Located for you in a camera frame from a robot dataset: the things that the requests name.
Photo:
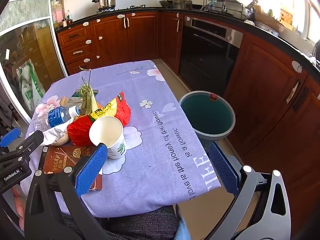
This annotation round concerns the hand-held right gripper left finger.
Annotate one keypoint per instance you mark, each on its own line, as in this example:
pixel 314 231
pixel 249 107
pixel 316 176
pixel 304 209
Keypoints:
pixel 91 170

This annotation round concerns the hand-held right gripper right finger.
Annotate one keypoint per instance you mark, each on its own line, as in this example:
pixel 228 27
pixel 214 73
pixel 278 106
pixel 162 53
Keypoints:
pixel 223 167

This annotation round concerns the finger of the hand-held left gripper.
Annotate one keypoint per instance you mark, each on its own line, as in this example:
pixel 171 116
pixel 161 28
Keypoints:
pixel 10 136
pixel 32 141

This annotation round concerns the white tissue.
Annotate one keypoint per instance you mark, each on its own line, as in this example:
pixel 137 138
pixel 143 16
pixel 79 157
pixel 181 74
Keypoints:
pixel 56 133

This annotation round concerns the clear plastic water bottle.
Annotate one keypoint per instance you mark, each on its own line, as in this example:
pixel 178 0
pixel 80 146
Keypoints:
pixel 56 117

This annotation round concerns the white paper cup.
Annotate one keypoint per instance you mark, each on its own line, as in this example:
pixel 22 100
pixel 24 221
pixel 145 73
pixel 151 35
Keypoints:
pixel 117 147

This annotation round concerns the grey teal trash bin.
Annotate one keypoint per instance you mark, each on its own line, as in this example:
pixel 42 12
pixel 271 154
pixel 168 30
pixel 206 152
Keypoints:
pixel 207 115

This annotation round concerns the brown paper bag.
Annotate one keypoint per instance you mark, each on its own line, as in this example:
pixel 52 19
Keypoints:
pixel 72 102

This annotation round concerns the person's left hand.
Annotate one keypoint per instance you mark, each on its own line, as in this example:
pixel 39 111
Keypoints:
pixel 18 205

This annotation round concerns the brown chocolate snack box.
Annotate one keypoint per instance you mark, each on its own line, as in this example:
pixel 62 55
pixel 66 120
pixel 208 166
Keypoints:
pixel 57 160

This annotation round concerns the red crumpled wrapper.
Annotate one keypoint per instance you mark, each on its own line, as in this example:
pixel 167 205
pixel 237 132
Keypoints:
pixel 80 132

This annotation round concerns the green white plastic bag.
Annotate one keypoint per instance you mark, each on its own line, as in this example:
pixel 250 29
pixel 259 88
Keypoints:
pixel 28 85

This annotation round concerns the yellow red snack bag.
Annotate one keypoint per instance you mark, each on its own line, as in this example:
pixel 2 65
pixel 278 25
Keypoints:
pixel 120 110

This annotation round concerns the dark grey knit cloth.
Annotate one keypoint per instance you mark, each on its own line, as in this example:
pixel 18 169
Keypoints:
pixel 135 225

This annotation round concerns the green corn husk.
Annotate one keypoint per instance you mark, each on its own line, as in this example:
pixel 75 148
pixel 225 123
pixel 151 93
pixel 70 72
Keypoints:
pixel 88 97

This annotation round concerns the light blue fleece garment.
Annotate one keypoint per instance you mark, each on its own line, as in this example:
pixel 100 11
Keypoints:
pixel 183 227

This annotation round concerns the purple floral tablecloth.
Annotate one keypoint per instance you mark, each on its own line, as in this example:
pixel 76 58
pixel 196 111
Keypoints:
pixel 155 135

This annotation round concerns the glass sliding door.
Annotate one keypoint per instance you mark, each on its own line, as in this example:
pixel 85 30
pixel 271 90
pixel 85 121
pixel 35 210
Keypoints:
pixel 22 42

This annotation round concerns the black built-in oven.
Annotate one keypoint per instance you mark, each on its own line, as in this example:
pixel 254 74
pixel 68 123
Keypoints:
pixel 210 55

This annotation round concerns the white cabinet child locks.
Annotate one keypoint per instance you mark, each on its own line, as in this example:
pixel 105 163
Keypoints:
pixel 88 41

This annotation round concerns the wooden kitchen cabinets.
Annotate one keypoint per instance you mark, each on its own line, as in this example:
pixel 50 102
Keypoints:
pixel 110 40

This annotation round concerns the glass display cabinet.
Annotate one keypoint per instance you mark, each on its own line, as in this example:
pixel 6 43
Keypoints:
pixel 53 2

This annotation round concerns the kitchen faucet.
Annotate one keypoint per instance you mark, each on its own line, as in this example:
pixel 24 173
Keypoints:
pixel 316 49

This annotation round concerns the wicker basket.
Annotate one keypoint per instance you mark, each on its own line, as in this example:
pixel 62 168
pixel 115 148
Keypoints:
pixel 268 22

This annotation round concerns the steel cooking pot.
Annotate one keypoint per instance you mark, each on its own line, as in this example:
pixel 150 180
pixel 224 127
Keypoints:
pixel 106 1

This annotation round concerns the gas stove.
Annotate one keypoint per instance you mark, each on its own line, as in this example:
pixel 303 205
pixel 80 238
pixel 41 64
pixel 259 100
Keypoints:
pixel 125 8

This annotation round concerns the glass bowl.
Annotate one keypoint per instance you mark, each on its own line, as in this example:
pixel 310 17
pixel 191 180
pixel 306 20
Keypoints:
pixel 182 3

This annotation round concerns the black kitchen countertop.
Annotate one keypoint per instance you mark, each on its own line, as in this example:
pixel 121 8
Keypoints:
pixel 155 9

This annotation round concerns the dark frying pan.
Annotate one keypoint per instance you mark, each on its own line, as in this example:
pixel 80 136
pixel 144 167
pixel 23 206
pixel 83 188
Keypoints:
pixel 166 3

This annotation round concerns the kitchen window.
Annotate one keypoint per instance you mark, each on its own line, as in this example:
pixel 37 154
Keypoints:
pixel 300 10

